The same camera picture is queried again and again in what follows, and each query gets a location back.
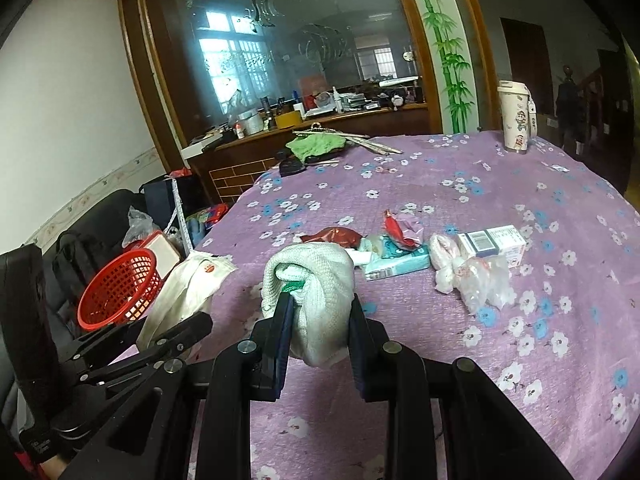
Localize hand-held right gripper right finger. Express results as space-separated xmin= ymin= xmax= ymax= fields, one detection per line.
xmin=349 ymin=294 xmax=576 ymax=480

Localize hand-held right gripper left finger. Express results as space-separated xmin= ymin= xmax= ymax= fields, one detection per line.
xmin=62 ymin=292 xmax=297 ymax=480

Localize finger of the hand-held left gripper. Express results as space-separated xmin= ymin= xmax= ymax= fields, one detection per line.
xmin=75 ymin=355 xmax=171 ymax=397
xmin=59 ymin=311 xmax=214 ymax=368

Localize white knitted towel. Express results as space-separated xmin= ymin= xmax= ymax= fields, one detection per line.
xmin=262 ymin=242 xmax=357 ymax=367

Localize red plastic basket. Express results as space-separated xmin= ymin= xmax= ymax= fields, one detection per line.
xmin=77 ymin=248 xmax=164 ymax=332

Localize teal tissue packet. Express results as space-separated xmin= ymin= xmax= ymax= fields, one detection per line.
xmin=362 ymin=236 xmax=432 ymax=282

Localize white barcode box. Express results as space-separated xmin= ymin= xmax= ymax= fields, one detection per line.
xmin=457 ymin=224 xmax=528 ymax=270

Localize white tray red rim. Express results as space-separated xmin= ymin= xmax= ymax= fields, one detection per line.
xmin=137 ymin=231 xmax=182 ymax=272

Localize black backpack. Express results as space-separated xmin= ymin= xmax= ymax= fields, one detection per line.
xmin=52 ymin=231 xmax=119 ymax=312

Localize dark red wrapper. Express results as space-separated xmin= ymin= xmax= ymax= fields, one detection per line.
xmin=300 ymin=227 xmax=362 ymax=250

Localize crumpled clear plastic bag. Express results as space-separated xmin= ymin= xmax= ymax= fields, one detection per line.
xmin=122 ymin=205 xmax=156 ymax=249

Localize red colourful shopping bag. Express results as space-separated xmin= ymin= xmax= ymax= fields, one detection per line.
xmin=186 ymin=203 xmax=229 ymax=237

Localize white patterned strip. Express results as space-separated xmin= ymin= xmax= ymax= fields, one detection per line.
xmin=171 ymin=179 xmax=194 ymax=252

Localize clear knotted plastic bag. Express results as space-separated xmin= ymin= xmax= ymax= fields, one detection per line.
xmin=430 ymin=233 xmax=464 ymax=294

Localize red candy wrapper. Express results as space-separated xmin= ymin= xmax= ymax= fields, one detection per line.
xmin=382 ymin=209 xmax=419 ymax=250

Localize dark blue bag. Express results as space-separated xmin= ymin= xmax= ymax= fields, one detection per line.
xmin=139 ymin=175 xmax=203 ymax=227

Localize pink plastic bag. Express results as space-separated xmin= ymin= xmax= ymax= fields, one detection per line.
xmin=397 ymin=211 xmax=427 ymax=242

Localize black leather sofa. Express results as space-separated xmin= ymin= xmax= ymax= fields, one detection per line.
xmin=0 ymin=187 xmax=151 ymax=461

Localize clear plastic bag red print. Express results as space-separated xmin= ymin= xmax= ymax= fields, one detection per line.
xmin=457 ymin=254 xmax=516 ymax=315

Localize small black object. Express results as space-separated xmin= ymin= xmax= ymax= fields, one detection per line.
xmin=277 ymin=156 xmax=307 ymax=178

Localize wooden counter brick front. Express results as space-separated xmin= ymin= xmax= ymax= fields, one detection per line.
xmin=181 ymin=102 xmax=432 ymax=207

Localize green knitted cloth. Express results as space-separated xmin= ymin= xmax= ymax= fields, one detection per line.
xmin=285 ymin=135 xmax=347 ymax=164

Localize purple floral tablecloth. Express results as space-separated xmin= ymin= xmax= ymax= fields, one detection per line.
xmin=192 ymin=130 xmax=632 ymax=480

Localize clothes hangers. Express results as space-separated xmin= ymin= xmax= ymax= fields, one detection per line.
xmin=292 ymin=127 xmax=402 ymax=156

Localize white round container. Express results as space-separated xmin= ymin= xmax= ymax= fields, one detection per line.
xmin=238 ymin=112 xmax=265 ymax=136

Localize white printed tumbler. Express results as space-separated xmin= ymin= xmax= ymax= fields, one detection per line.
xmin=496 ymin=80 xmax=538 ymax=155

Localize wood framed glass partition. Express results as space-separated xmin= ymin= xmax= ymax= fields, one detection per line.
xmin=112 ymin=0 xmax=498 ymax=161

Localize wooden door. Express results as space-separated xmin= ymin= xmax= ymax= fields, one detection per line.
xmin=500 ymin=17 xmax=552 ymax=132

